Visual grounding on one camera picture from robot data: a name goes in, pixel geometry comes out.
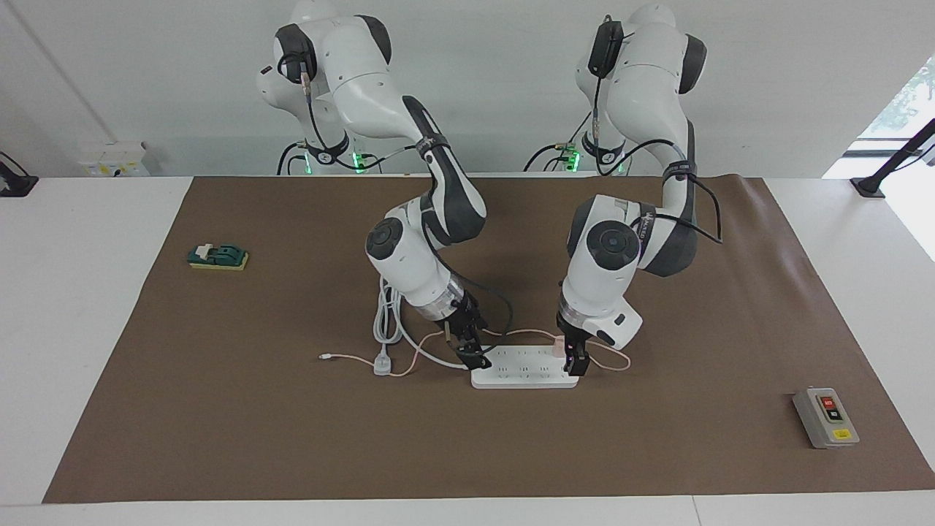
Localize white power strip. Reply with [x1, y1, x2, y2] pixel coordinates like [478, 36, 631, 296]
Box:
[470, 345, 581, 389]

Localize pink charger cable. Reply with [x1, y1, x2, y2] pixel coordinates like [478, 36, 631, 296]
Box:
[319, 325, 631, 378]

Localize brown table mat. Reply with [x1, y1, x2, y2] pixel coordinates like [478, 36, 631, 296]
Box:
[42, 174, 935, 505]

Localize grey push button box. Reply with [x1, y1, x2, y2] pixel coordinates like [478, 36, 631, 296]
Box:
[793, 387, 860, 449]

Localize black slanted stand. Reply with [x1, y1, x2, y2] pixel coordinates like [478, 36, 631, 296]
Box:
[851, 117, 935, 199]

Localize bright window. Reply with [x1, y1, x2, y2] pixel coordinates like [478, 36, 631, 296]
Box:
[824, 57, 935, 178]

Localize black table clamp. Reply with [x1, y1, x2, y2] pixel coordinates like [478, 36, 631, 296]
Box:
[0, 151, 39, 198]

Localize grey power strip cable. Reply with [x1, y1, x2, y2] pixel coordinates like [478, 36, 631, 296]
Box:
[373, 278, 474, 376]

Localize black base power cable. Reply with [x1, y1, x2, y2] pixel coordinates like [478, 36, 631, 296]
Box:
[522, 142, 578, 174]
[276, 141, 311, 176]

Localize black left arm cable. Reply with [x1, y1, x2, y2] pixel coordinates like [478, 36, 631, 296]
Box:
[589, 15, 724, 245]

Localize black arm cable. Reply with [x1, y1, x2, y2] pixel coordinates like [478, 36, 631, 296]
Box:
[589, 15, 724, 245]
[296, 58, 514, 348]

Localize green knife switch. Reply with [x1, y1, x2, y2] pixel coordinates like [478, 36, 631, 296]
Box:
[188, 243, 250, 272]

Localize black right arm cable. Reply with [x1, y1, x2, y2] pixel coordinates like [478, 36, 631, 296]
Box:
[296, 58, 514, 348]

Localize white wall socket box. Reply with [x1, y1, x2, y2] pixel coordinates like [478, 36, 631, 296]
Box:
[79, 142, 151, 178]

